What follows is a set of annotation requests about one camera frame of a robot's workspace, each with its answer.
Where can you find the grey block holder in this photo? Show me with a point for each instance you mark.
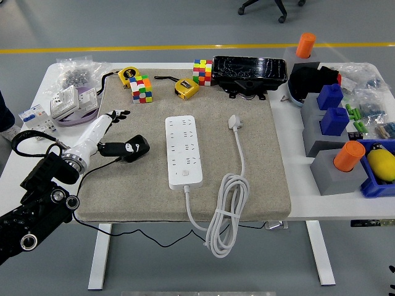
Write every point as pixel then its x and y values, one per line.
pixel 321 143
pixel 310 108
pixel 327 182
pixel 290 57

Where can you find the clear bag of blue parts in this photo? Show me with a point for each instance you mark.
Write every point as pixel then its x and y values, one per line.
pixel 371 108

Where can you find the white table leg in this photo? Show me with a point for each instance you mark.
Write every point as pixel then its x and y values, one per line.
pixel 100 256
pixel 321 256

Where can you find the purple tape roll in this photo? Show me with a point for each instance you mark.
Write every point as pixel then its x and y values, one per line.
pixel 78 120

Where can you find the black cloth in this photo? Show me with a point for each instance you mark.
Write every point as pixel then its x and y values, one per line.
pixel 308 81

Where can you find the clear bag of small parts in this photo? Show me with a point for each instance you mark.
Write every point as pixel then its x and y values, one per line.
pixel 385 131

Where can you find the metal bracket under table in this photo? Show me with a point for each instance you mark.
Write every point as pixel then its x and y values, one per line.
pixel 276 225

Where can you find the black office chair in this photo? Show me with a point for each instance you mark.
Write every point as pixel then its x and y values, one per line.
pixel 279 7

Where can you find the glossy black device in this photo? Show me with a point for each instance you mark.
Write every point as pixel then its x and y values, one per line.
pixel 250 71

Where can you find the white wall socket panel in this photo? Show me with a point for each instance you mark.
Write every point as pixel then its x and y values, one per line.
pixel 64 103
pixel 89 98

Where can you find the black plug adapter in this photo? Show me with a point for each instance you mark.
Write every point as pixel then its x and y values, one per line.
pixel 137 148

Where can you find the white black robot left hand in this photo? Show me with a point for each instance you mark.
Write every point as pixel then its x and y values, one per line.
pixel 92 132

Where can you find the white circuit breaker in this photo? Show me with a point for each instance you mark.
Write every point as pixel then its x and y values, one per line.
pixel 35 118

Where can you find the blue plastic bin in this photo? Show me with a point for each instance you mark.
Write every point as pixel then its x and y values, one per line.
pixel 370 188

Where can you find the small black module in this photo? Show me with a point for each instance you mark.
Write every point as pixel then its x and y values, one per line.
pixel 356 136

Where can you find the yellow toy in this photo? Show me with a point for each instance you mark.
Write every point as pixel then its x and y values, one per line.
pixel 382 163

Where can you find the yellow tape measure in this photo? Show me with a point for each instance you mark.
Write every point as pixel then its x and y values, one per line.
pixel 129 75
pixel 186 87

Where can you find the green peg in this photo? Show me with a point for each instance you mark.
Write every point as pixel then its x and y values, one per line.
pixel 358 113
pixel 348 109
pixel 357 126
pixel 353 114
pixel 364 127

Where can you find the blue block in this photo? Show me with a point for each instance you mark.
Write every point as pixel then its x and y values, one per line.
pixel 330 97
pixel 334 121

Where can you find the dark strip under table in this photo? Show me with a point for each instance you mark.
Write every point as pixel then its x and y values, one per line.
pixel 370 223

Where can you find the colourful puzzle cube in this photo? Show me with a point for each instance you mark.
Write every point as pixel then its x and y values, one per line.
pixel 141 89
pixel 202 72

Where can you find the light blue round container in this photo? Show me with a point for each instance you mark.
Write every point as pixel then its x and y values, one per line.
pixel 294 98

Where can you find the clear plastic bag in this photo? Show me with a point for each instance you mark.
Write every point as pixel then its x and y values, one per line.
pixel 361 75

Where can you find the orange cylinder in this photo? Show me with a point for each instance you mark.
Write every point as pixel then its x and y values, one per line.
pixel 305 44
pixel 348 155

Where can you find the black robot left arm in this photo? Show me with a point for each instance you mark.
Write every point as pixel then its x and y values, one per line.
pixel 40 185

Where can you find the clear bag of metal nuts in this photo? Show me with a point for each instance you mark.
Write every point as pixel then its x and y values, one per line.
pixel 75 77

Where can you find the grey-brown mat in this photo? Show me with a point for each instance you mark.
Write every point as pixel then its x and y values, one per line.
pixel 139 191

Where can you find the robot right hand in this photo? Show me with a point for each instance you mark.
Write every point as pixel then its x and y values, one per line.
pixel 392 277

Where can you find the white power strip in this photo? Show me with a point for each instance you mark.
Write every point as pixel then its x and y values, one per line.
pixel 182 154

